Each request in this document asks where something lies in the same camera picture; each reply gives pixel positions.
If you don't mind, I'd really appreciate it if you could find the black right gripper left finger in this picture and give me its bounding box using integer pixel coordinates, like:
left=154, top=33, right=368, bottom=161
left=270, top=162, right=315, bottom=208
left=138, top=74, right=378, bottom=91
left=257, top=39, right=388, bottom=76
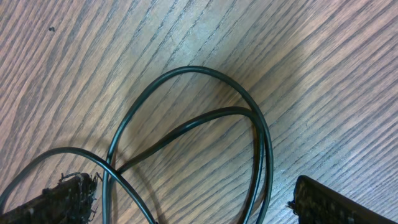
left=1, top=172, right=102, bottom=224

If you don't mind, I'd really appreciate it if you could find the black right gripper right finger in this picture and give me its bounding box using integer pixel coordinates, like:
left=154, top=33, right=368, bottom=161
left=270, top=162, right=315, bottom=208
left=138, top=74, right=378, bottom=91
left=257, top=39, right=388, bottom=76
left=287, top=175, right=395, bottom=224

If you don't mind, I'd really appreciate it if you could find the black cable bundle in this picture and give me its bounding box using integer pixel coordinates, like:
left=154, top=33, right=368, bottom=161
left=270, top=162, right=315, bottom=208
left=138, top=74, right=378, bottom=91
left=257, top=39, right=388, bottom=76
left=0, top=65, right=274, bottom=224

